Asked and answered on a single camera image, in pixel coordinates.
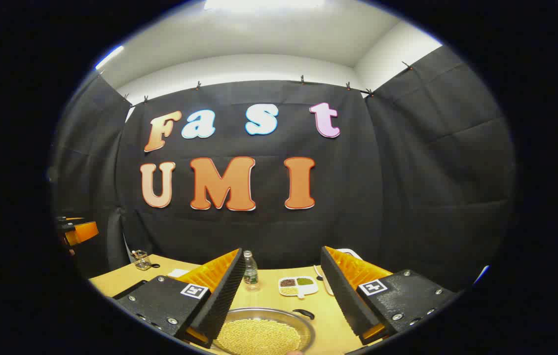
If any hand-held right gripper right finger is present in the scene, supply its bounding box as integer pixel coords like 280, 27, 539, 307
320, 246, 458, 346

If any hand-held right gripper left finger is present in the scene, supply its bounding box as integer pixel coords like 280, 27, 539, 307
115, 248, 247, 350

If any steel pot with black handle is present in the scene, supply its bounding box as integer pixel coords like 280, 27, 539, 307
210, 307, 316, 355

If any clear plastic water bottle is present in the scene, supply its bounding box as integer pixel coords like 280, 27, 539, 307
243, 250, 260, 291

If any white divided dish of beans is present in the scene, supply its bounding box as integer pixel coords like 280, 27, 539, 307
278, 276, 319, 299

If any pile of soybeans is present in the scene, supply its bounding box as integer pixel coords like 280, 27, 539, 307
216, 319, 303, 355

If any black backdrop cloth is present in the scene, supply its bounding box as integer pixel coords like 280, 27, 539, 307
52, 47, 516, 291

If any ceiling light panel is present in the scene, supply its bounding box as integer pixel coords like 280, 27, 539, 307
204, 0, 326, 11

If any white cable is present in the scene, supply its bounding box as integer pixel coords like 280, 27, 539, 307
313, 265, 335, 296

